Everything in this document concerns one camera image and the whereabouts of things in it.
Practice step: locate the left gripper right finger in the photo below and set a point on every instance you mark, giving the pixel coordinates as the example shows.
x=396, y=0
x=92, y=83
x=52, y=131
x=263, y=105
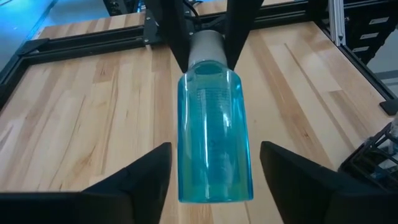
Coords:
x=326, y=208

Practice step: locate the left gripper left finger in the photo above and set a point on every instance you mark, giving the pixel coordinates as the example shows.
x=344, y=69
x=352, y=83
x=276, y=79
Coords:
x=93, y=208

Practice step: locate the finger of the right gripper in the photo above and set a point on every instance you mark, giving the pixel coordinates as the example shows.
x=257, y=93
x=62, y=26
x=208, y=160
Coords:
x=241, y=25
x=174, y=28

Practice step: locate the blue mouthwash bottle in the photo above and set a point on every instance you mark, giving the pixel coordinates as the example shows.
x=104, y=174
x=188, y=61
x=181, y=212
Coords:
x=214, y=140

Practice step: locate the black drawer cabinet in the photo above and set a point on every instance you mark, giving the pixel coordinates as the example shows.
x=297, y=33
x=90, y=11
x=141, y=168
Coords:
x=357, y=18

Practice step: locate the aluminium profile post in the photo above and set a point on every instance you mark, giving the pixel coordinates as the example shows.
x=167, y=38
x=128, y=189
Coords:
x=336, y=21

